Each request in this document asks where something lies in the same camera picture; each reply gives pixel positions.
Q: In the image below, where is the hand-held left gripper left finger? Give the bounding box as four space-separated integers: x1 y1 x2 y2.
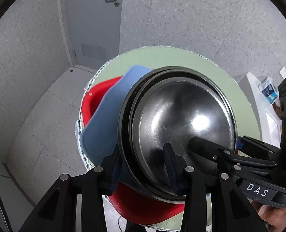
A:
20 144 124 232

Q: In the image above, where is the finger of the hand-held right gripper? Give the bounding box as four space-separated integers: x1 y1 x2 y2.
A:
188 136 279 174
237 136 282 161

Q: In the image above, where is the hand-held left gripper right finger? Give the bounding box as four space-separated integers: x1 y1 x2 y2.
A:
163 143 269 232

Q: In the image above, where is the red plastic basin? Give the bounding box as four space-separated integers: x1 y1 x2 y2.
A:
80 76 186 225

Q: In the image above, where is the large steel bowl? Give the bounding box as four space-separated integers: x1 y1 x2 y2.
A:
118 66 238 202

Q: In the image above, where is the blue square plate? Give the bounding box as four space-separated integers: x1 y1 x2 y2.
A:
81 65 155 191

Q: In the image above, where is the person's right hand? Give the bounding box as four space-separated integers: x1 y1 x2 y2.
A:
252 199 286 230

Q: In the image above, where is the blue and white tissue pack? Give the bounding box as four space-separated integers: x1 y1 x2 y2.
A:
261 77 280 104

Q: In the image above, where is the white vanity counter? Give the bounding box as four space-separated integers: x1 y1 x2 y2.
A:
238 71 282 155

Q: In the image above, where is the green round table mat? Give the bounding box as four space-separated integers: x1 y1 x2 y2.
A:
85 46 263 231

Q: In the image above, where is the grey door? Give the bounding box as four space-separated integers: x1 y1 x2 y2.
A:
65 0 125 69

